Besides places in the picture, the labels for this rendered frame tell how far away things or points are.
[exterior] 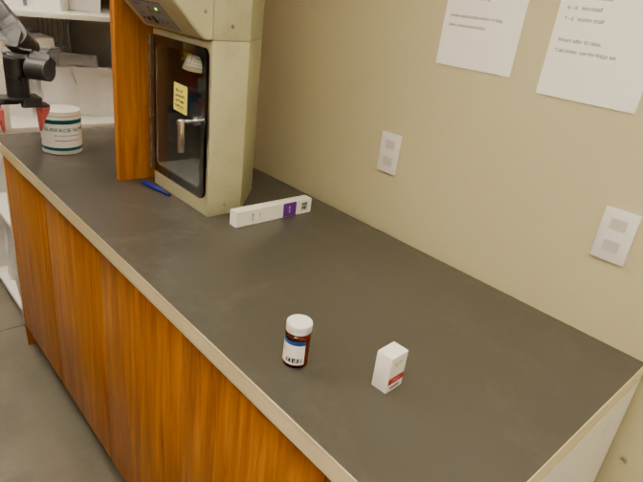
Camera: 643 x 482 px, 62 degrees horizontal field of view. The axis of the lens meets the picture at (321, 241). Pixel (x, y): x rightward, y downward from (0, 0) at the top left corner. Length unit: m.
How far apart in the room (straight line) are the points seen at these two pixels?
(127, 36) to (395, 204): 0.91
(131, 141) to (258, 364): 1.01
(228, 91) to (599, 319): 1.05
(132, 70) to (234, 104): 0.39
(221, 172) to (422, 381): 0.82
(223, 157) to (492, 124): 0.70
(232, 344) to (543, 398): 0.56
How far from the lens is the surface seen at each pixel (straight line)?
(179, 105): 1.56
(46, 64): 1.67
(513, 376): 1.09
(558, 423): 1.02
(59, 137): 2.05
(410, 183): 1.52
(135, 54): 1.74
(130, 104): 1.76
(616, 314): 1.32
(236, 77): 1.47
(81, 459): 2.15
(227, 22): 1.44
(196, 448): 1.31
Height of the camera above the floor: 1.53
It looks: 24 degrees down
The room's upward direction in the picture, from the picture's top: 7 degrees clockwise
